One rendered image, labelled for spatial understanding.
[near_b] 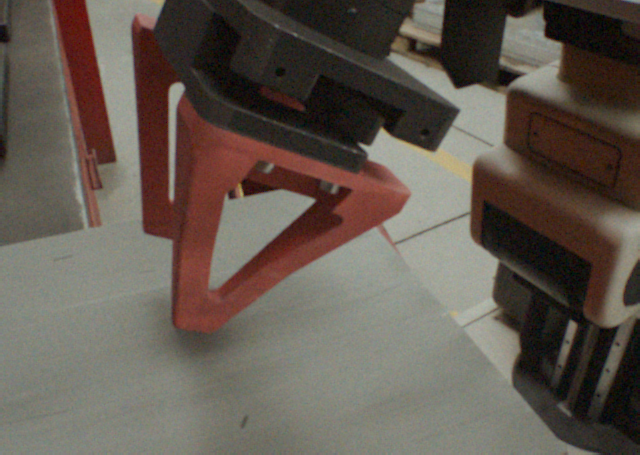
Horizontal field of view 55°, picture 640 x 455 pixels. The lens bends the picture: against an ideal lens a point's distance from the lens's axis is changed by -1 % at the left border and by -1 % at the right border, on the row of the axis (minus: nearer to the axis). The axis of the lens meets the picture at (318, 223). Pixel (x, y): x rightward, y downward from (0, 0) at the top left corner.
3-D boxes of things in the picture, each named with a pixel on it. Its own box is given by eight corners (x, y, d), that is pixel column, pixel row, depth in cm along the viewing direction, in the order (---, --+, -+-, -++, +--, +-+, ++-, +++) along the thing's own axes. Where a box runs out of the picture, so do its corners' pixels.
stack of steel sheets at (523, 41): (637, 51, 316) (644, 28, 309) (564, 78, 284) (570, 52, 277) (483, 9, 383) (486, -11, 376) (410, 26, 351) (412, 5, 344)
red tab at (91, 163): (103, 188, 120) (96, 156, 116) (92, 190, 120) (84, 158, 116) (95, 155, 132) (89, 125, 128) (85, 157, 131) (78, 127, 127)
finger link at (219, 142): (93, 367, 16) (239, 38, 13) (72, 224, 22) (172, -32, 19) (304, 386, 20) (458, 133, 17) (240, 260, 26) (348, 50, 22)
